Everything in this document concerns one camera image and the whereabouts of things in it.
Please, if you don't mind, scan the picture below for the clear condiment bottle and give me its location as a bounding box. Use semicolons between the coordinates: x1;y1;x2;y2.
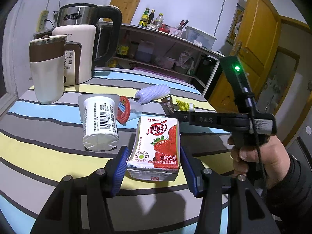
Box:
155;13;163;27

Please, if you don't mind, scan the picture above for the pink lid storage box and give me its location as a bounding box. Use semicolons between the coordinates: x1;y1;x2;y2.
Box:
132;66;191;83

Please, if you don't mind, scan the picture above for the strawberry milk carton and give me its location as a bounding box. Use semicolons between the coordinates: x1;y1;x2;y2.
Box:
127;116;180;182

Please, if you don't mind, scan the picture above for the brown white mug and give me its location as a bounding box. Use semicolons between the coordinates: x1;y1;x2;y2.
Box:
29;35;67;104

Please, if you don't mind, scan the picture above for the white yogurt cup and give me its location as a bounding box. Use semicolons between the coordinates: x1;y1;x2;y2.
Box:
78;94;120;151

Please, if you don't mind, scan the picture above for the white soy milk maker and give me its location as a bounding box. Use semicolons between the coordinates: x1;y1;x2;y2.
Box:
52;24;96;86

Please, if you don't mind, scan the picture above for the wooden cutting board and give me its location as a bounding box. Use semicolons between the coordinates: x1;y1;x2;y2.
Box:
109;0;141;24

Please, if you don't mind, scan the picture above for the white foam net sleeve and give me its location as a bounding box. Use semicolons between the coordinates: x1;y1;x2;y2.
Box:
135;85;170;104

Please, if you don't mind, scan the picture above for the brown snack wrapper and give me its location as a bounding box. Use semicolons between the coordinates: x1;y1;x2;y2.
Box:
161;96;175;116

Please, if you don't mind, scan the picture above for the metal kitchen shelf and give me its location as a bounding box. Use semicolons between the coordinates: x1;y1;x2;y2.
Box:
113;24;223;99

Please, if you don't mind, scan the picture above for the right hand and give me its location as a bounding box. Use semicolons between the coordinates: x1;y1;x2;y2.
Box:
230;136;290;189

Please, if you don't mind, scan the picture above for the steel electric kettle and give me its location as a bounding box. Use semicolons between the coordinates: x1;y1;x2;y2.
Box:
53;3;122;66

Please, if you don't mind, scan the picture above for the dark soy sauce bottle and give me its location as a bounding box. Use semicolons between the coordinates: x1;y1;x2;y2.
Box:
147;10;155;25

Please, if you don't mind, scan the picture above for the purple plastic jug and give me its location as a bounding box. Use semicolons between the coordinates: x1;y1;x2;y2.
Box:
135;40;154;63

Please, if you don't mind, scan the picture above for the yellow snack wrapper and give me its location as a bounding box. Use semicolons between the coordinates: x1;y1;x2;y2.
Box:
176;99;195;112

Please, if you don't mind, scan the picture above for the clear plastic storage box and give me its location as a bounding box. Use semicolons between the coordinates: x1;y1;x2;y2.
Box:
185;26;217;50

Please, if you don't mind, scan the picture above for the green sauce bottle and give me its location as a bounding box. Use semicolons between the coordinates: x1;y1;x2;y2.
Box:
138;8;150;27

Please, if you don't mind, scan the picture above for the striped tablecloth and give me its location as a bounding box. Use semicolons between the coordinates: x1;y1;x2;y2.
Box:
0;66;235;234

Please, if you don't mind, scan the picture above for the red yogurt foil lid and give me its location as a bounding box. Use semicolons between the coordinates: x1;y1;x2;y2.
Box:
117;96;131;124

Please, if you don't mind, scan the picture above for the yellow wooden door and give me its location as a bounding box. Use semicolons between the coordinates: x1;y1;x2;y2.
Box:
207;0;285;114

